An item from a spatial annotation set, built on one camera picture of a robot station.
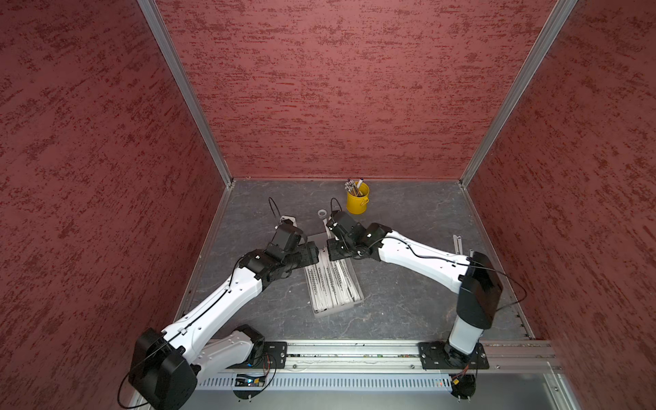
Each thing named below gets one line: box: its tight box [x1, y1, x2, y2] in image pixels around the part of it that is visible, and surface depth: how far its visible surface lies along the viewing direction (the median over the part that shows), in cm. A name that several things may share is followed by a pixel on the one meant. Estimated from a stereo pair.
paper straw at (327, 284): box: [320, 261, 334, 309], surface depth 89 cm
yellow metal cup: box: [346, 182, 370, 215], surface depth 106 cm
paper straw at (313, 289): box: [306, 266, 320, 314], surface depth 87 cm
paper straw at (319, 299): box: [311, 263, 325, 312], surface depth 87 cm
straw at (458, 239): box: [452, 234, 463, 256], surface depth 102 cm
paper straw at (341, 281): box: [333, 260, 348, 305], surface depth 82 cm
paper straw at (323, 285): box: [316, 262, 329, 311], surface depth 89 cm
